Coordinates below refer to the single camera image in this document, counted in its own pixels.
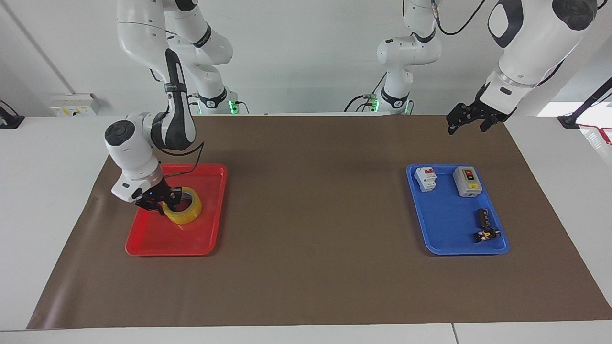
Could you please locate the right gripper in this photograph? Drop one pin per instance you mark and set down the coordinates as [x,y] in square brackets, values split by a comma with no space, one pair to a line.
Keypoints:
[152,192]

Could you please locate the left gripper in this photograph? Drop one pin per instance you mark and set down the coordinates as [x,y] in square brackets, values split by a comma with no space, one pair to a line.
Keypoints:
[486,112]

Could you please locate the yellow tape roll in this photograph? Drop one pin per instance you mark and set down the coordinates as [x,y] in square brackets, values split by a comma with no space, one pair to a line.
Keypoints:
[189,216]

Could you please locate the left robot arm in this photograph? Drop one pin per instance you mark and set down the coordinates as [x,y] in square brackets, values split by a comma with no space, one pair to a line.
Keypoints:
[530,38]

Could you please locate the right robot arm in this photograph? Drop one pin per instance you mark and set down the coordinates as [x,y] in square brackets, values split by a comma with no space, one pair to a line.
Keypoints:
[138,143]

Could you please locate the red plastic tray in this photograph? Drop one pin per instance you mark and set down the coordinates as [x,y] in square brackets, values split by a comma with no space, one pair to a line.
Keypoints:
[167,239]

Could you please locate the white circuit breaker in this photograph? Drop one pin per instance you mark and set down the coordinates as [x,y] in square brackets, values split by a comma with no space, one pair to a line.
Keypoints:
[424,179]

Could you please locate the black cylinder part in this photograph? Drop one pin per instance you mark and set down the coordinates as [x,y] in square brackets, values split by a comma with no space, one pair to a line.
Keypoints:
[482,218]

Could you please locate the blue plastic tray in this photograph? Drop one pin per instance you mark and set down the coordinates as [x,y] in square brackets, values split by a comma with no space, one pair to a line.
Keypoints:
[447,224]

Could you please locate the black stand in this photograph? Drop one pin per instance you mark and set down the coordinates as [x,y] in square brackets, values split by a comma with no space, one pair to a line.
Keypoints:
[10,122]
[585,102]

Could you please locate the small black yellow part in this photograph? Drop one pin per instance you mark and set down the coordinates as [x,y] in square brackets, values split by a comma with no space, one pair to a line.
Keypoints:
[486,235]

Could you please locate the grey switch box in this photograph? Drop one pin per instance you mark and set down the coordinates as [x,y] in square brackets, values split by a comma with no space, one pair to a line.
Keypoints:
[467,183]

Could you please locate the white wall socket box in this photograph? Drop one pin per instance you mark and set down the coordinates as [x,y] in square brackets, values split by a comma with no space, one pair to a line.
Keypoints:
[76,105]

